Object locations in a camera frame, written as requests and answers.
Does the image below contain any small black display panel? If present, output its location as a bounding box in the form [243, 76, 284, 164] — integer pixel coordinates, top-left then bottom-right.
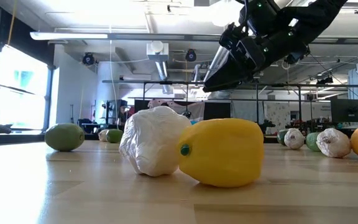
[134, 99, 151, 113]

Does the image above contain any black hanging speaker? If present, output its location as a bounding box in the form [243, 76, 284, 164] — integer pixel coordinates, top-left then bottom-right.
[185, 49, 198, 62]
[81, 52, 96, 66]

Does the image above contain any black computer monitor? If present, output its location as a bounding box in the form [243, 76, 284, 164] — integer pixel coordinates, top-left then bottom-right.
[330, 98, 358, 123]

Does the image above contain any black pipe rack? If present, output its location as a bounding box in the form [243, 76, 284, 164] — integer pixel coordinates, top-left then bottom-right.
[101, 79, 358, 134]

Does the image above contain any pink white cloth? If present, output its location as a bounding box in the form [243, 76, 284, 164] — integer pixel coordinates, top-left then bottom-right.
[147, 98, 205, 122]

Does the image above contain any white ventilation duct box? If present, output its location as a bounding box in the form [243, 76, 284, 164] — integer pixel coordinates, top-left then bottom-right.
[146, 40, 174, 95]

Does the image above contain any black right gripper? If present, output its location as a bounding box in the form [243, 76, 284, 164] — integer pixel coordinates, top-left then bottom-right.
[203, 30, 295, 93]

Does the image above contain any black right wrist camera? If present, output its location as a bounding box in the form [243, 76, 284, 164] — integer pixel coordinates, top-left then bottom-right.
[218, 22, 246, 52]

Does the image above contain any black track spotlight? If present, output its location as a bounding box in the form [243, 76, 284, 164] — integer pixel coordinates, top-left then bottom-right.
[316, 75, 334, 85]

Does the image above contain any yellow hanging cord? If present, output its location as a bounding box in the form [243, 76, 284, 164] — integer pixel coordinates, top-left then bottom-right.
[6, 0, 18, 47]

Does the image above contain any yellow lemon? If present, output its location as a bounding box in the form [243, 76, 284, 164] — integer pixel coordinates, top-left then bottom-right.
[177, 118, 265, 189]

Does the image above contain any large glass window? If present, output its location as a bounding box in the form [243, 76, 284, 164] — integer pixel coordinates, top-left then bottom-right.
[0, 45, 54, 131]

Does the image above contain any black ceiling spotlight cluster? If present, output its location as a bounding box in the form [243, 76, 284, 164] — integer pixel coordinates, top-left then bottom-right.
[284, 51, 311, 65]

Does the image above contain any large white garlic bulb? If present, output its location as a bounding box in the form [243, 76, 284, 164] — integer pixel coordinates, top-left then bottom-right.
[118, 105, 193, 178]

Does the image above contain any long ceiling light bar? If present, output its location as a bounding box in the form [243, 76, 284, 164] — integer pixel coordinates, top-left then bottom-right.
[29, 30, 223, 42]

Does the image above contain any patterned white sheet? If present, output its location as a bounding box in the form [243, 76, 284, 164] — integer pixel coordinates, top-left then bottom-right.
[264, 102, 291, 135]

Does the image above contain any black metal table frame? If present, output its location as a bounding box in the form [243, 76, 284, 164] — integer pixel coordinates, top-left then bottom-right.
[0, 132, 358, 146]

